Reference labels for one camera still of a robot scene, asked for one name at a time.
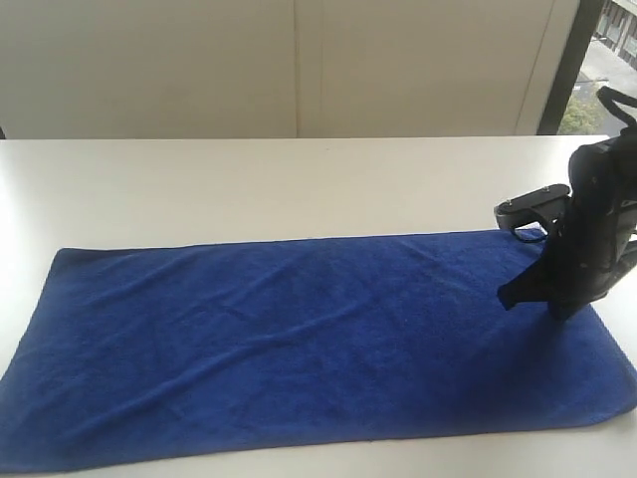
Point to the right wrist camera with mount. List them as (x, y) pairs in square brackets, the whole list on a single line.
[(532, 217)]

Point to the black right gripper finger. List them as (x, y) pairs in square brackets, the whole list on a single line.
[(526, 287), (562, 309)]

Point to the dark window frame post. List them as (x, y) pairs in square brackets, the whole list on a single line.
[(584, 22)]

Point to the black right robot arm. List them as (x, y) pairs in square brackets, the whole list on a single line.
[(602, 172)]

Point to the blue microfibre cloth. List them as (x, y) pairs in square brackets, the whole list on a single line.
[(142, 354)]

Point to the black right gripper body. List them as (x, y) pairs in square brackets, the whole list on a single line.
[(593, 249)]

